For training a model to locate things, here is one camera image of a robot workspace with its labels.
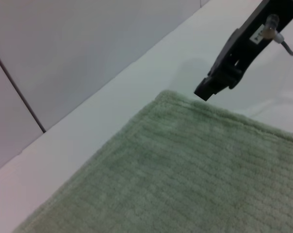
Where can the pale green ribbed towel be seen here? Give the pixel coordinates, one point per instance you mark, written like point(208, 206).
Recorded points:
point(173, 170)

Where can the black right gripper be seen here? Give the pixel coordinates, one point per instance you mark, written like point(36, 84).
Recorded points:
point(253, 31)

